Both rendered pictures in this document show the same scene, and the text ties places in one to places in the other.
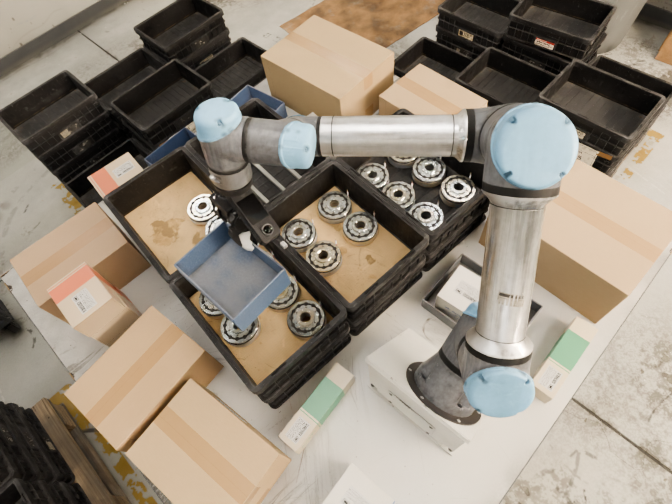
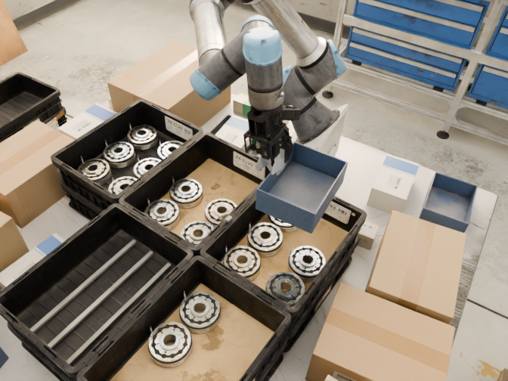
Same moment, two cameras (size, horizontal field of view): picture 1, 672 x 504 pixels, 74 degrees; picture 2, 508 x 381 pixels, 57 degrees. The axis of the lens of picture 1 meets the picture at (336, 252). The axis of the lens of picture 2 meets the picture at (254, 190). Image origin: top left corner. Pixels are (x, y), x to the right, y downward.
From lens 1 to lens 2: 129 cm
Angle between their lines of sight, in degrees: 61
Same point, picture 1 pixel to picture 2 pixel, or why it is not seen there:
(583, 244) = not seen: hidden behind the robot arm
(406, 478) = (360, 178)
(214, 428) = (398, 255)
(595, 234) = (188, 69)
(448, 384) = (321, 107)
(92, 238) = not seen: outside the picture
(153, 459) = (443, 292)
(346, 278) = (236, 199)
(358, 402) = not seen: hidden behind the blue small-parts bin
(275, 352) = (318, 236)
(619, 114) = (17, 103)
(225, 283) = (307, 201)
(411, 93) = (10, 169)
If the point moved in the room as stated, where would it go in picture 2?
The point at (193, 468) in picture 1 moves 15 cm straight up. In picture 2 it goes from (432, 260) to (450, 226)
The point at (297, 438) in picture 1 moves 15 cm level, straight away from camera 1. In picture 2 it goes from (369, 226) to (359, 261)
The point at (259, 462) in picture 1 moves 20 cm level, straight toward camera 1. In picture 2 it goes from (404, 219) to (394, 173)
